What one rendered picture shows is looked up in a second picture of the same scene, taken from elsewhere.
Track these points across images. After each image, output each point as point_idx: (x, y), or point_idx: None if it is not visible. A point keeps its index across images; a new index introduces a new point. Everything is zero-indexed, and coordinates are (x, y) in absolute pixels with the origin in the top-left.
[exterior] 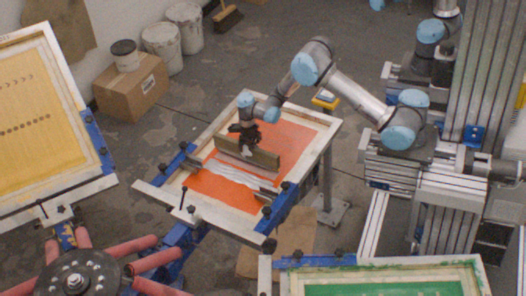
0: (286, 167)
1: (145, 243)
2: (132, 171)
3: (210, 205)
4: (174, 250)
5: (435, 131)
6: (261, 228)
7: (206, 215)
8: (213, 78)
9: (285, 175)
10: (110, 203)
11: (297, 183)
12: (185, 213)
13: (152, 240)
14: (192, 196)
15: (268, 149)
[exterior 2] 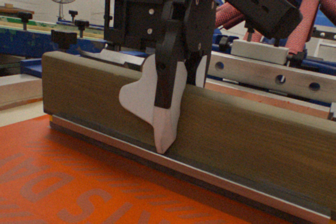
0: (16, 133)
1: (288, 38)
2: None
3: (232, 86)
4: (247, 35)
5: None
6: (129, 52)
7: (228, 55)
8: None
9: (34, 119)
10: None
11: (25, 60)
12: (263, 44)
13: (286, 46)
14: (282, 99)
15: (56, 201)
